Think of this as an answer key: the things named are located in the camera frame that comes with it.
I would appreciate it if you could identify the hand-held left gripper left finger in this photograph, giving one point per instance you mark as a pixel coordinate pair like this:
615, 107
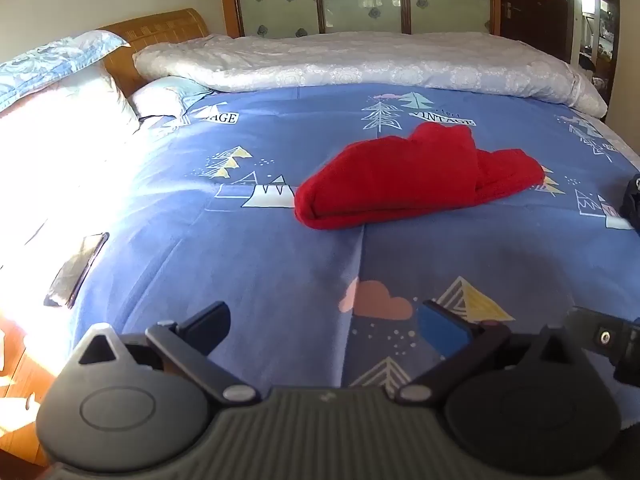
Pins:
207, 326

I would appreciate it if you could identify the dark wooden door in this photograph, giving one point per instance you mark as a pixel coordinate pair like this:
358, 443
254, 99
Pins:
537, 15

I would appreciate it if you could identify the blue printed bed sheet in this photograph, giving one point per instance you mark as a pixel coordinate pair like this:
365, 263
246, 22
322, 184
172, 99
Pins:
225, 260

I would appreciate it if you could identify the red pants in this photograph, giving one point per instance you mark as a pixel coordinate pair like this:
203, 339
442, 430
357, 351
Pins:
400, 180

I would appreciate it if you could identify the white pillow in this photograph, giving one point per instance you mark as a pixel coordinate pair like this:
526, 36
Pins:
60, 110

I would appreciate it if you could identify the light blue pillow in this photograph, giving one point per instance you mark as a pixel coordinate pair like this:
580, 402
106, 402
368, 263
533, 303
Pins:
165, 95

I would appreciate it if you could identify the smartphone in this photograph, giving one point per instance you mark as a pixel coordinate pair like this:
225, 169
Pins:
75, 270

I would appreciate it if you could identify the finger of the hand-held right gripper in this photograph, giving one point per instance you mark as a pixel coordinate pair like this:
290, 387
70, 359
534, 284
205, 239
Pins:
602, 336
632, 205

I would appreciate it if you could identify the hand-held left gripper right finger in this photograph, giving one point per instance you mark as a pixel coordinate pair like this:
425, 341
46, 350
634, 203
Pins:
442, 332

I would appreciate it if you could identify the white folded quilt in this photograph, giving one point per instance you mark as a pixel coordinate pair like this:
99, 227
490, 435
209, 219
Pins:
350, 65

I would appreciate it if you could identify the wooden headboard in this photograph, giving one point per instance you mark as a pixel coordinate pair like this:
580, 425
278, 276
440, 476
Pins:
150, 32

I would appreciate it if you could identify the blue floral pillow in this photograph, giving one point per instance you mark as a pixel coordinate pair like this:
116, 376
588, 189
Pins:
45, 65

